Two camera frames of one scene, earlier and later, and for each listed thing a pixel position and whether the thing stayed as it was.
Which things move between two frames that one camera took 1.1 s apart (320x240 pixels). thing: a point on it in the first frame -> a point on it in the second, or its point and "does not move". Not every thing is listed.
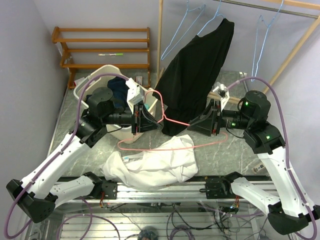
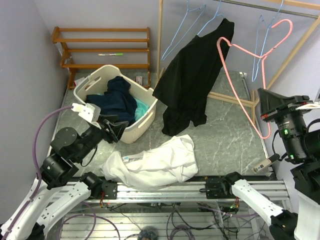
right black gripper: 206,126 -> 270,102
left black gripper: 145,123 -> 116,129
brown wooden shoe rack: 108,66 does not move
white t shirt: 149,169 does not move
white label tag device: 257,168 does not move
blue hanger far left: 163,58 does not move
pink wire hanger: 169,120 -> 262,57
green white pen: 111,54 does not move
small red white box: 139,80 does not move
